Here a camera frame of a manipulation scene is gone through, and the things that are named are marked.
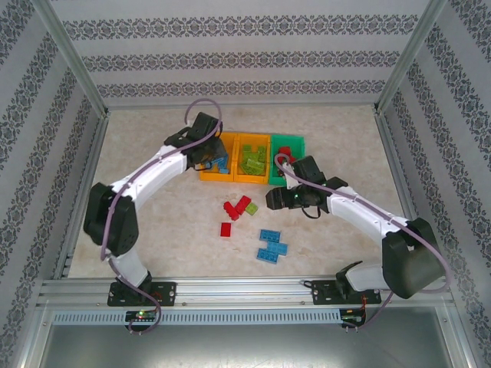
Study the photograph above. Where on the red lego brick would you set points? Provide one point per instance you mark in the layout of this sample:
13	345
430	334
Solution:
291	158
226	229
284	150
242	204
231	211

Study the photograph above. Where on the blue lego brick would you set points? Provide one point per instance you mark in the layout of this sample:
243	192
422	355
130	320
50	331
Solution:
223	169
277	248
270	234
219	160
267	255

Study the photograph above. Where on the small lime green lego brick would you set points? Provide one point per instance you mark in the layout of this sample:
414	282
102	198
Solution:
252	209

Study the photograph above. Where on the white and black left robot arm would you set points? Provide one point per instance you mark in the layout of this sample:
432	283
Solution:
153	176

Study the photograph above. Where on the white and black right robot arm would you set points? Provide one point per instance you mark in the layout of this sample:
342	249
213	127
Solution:
368	214

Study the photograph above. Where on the green plastic bin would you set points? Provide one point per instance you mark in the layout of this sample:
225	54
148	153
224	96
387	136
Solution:
297	143

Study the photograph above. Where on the orange plastic bin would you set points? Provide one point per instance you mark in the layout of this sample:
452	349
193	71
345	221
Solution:
209	176
251	179

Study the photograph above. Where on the small circuit board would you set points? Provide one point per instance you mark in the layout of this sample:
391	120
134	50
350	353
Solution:
353	318
142	315

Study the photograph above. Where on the grey metal panel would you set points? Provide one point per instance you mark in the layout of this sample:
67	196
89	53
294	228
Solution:
245	349

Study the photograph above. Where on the aluminium frame side rail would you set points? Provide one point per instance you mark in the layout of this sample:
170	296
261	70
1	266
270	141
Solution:
392	153
95	153

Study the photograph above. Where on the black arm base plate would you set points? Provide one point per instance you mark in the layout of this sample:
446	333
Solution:
165	293
324	293

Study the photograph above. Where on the aluminium mounting rail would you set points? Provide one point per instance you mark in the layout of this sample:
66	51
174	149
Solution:
238	291

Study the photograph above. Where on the aluminium frame post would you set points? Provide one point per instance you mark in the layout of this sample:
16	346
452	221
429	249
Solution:
32	337
74	57
407	57
462	337

